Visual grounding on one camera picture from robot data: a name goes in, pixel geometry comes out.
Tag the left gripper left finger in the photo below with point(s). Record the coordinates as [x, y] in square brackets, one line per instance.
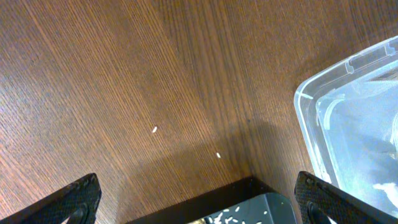
[75, 203]

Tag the food scraps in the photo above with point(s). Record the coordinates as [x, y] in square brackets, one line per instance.
[238, 214]

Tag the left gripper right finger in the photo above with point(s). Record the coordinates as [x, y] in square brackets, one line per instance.
[321, 202]

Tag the clear plastic bin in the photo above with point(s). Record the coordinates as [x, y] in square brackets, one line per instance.
[348, 117]

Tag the black rectangular tray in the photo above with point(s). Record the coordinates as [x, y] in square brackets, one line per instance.
[249, 191]

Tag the white napkin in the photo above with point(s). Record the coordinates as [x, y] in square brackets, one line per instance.
[389, 188]

